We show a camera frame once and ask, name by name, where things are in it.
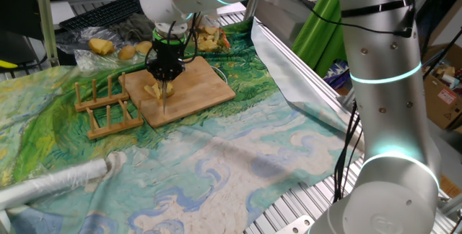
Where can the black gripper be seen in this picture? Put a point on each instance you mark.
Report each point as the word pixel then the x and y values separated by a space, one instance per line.
pixel 167 51

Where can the steel cleaver knife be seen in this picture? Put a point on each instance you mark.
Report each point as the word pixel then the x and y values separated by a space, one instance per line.
pixel 164 96

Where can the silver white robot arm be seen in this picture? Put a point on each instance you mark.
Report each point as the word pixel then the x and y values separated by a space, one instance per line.
pixel 390 118

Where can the thin yellow potato slice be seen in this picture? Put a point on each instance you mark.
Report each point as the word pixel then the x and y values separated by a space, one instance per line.
pixel 156 90
pixel 148 89

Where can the whole brown potato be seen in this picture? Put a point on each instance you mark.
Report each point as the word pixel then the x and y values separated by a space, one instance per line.
pixel 142 47
pixel 126 52

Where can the wooden cutting board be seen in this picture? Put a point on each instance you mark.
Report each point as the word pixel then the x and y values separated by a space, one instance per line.
pixel 202 89

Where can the grey green rag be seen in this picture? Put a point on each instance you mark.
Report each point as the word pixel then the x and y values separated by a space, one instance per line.
pixel 133 28

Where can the bag of chopped potato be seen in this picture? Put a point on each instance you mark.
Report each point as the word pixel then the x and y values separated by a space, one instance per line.
pixel 211 39

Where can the peeled cut yellow potato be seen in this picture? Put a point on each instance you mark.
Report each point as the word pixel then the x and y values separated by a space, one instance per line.
pixel 101 46

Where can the clear plastic bag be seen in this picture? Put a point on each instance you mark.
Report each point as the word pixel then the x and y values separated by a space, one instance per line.
pixel 90 64

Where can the wooden peg rack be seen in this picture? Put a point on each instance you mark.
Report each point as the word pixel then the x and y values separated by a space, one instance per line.
pixel 108 131

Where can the black keyboard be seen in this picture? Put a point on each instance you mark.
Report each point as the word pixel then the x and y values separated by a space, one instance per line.
pixel 104 12

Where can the painted landscape tablecloth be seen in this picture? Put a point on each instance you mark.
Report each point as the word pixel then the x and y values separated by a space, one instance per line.
pixel 216 176

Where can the white paper sheet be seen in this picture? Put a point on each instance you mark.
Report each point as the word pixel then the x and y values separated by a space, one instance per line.
pixel 61 12

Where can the grey metal box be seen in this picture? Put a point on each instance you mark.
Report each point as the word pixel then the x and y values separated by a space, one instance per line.
pixel 281 13

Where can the clear plastic wrap roll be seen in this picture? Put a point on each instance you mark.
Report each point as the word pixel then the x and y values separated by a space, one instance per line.
pixel 54 183

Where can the yellow object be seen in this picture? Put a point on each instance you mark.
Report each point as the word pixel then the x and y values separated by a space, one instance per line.
pixel 7 64

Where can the green curtain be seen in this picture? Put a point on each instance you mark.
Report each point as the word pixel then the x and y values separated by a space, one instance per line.
pixel 321 39

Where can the black monitor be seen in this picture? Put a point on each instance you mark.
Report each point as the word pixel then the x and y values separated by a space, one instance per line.
pixel 18 6

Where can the blue patterned bag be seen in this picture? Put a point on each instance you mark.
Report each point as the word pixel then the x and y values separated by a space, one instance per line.
pixel 335 73

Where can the aluminium corner plate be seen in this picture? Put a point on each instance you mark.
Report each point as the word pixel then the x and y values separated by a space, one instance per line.
pixel 296 225

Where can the cardboard box red label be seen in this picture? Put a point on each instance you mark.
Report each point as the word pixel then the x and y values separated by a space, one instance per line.
pixel 442 107

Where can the black tripod stand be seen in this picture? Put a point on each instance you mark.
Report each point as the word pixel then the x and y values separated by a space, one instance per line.
pixel 444 51

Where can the aluminium frame post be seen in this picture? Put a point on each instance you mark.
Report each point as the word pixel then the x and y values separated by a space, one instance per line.
pixel 348 98
pixel 45 21

